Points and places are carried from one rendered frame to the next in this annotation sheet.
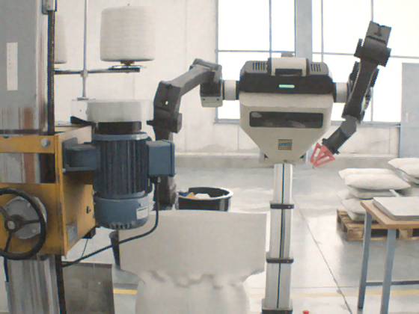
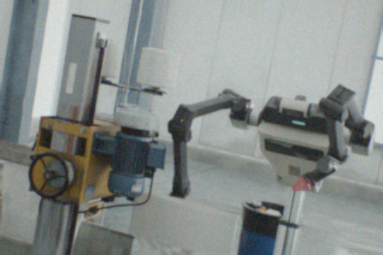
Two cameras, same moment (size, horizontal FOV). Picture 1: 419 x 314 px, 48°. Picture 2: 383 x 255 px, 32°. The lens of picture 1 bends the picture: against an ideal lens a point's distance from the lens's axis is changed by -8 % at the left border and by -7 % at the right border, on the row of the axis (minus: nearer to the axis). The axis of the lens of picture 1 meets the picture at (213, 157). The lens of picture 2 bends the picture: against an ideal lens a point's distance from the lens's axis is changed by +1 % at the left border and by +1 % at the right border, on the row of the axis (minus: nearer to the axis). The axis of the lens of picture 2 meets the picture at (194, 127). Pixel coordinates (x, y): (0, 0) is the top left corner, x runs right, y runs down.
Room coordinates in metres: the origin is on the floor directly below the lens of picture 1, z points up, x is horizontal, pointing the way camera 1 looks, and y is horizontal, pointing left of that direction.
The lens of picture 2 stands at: (-1.17, -0.78, 1.66)
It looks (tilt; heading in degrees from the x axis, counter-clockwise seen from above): 6 degrees down; 17
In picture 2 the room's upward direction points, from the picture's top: 10 degrees clockwise
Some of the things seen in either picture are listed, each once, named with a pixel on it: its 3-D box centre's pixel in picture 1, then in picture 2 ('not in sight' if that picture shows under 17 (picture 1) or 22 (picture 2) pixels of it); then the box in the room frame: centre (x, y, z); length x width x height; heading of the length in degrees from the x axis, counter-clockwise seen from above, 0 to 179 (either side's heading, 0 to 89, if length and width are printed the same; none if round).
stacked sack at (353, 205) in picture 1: (375, 205); not in sight; (4.82, -1.65, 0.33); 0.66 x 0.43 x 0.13; 88
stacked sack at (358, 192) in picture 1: (367, 188); not in sight; (5.08, -1.63, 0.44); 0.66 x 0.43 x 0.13; 178
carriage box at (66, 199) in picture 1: (42, 184); (80, 157); (1.35, 0.49, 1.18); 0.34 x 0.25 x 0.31; 178
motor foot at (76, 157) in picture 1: (85, 155); (109, 144); (1.28, 0.33, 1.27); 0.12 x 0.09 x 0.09; 178
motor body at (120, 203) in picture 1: (120, 179); (129, 164); (1.32, 0.25, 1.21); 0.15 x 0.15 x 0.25
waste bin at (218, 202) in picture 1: (203, 232); (264, 248); (3.93, 0.08, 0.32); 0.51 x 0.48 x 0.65; 178
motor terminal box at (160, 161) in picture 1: (156, 162); (156, 158); (1.36, 0.15, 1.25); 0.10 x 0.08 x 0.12; 23
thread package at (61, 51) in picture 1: (45, 38); (104, 57); (1.47, 0.51, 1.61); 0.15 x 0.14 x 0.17; 88
